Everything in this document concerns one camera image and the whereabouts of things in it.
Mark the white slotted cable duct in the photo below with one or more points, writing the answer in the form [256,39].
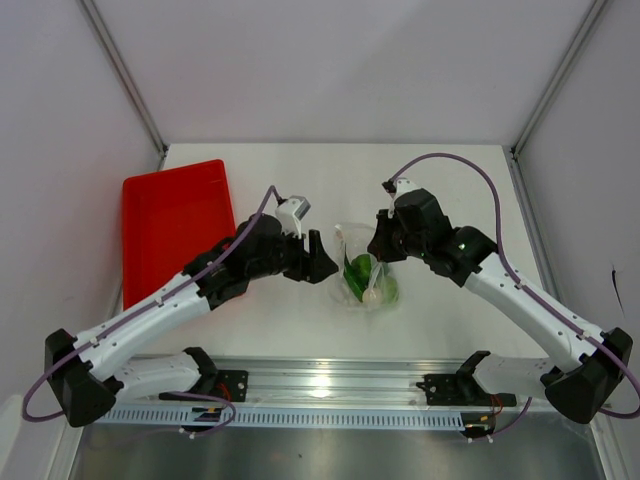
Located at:
[242,416]

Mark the green round lime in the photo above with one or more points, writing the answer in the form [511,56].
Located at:
[389,288]

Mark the right aluminium corner post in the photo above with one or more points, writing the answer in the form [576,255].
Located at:
[571,54]

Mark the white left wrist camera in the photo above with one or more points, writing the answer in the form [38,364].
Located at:
[290,213]

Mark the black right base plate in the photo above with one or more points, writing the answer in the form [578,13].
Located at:
[453,390]

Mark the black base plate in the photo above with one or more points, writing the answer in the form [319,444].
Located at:
[231,385]
[453,390]

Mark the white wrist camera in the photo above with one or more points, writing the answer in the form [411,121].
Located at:
[290,213]
[398,187]

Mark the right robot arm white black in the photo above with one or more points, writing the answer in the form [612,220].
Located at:
[583,364]

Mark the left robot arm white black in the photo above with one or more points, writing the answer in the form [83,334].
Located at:
[92,371]

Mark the clear zip top bag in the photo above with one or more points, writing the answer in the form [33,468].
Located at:
[363,283]

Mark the green bell pepper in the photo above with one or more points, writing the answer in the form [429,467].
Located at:
[362,266]

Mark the aluminium corner post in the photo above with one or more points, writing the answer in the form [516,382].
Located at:
[571,54]
[121,71]

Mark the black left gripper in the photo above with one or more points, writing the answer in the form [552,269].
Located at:
[312,266]

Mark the red plastic tray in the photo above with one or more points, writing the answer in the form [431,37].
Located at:
[168,218]

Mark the aluminium rail frame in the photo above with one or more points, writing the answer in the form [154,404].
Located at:
[341,383]

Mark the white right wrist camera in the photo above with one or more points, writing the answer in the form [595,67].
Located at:
[398,187]

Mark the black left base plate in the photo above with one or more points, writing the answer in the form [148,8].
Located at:
[231,385]

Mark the left aluminium corner post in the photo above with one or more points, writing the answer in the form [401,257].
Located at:
[121,71]

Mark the green chili pepper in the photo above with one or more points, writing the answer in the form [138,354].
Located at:
[353,282]

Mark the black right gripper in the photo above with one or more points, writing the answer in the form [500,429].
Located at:
[379,246]

